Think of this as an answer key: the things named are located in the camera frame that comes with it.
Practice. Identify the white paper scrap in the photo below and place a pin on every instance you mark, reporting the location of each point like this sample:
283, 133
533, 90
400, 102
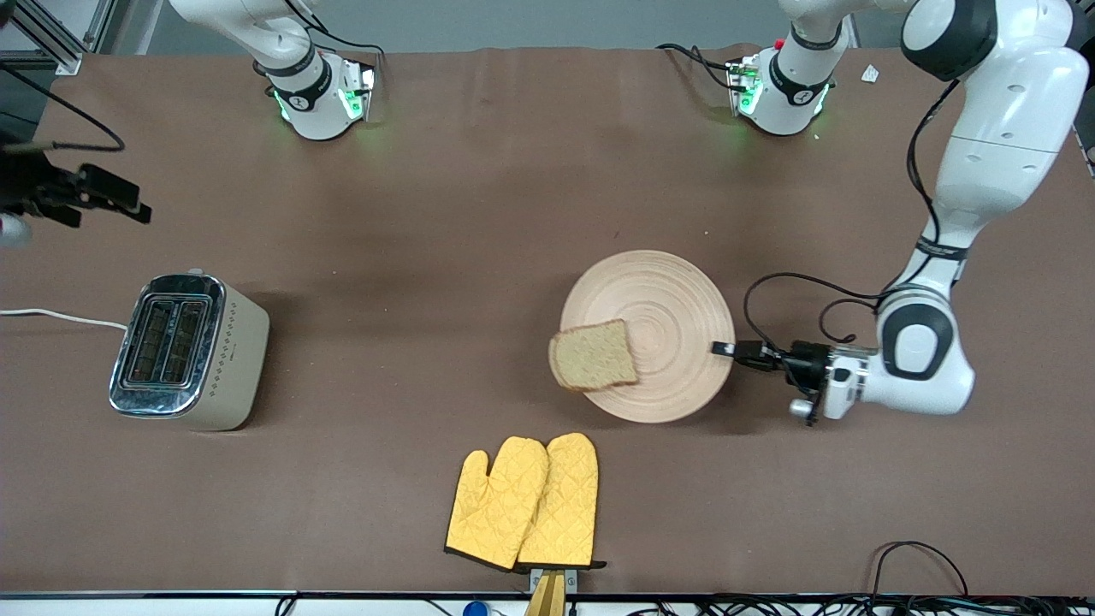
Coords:
870, 74

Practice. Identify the aluminium frame profile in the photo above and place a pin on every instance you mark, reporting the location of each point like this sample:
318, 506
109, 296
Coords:
51, 47

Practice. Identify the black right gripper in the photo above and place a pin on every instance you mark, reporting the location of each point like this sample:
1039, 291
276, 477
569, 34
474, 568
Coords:
26, 184

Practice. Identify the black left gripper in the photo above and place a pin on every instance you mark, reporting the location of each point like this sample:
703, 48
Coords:
805, 359

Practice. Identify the blue round object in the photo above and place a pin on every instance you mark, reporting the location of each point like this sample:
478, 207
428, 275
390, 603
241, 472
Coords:
475, 609

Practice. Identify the beige chrome two-slot toaster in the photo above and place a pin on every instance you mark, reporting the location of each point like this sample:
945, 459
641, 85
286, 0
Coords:
231, 359

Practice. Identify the brown bread slice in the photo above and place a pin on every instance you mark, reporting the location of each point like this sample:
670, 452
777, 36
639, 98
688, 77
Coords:
594, 355

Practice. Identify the wooden stick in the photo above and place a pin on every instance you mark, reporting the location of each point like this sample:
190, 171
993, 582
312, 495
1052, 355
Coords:
547, 599

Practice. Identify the yellow quilted oven mitt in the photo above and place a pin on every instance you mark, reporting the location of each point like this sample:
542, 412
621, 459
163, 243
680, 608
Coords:
492, 505
565, 505

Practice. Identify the round wooden plate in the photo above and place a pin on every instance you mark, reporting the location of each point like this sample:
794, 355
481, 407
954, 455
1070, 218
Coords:
676, 325

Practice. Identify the brown table cover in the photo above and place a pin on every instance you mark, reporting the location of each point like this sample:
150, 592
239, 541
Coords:
513, 171

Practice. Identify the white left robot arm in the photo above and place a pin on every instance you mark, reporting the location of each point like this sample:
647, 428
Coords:
1001, 111

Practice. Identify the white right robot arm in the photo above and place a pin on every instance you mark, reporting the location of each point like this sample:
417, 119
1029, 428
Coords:
316, 103

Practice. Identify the grey metal bracket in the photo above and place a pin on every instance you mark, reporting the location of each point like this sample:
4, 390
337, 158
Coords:
571, 578

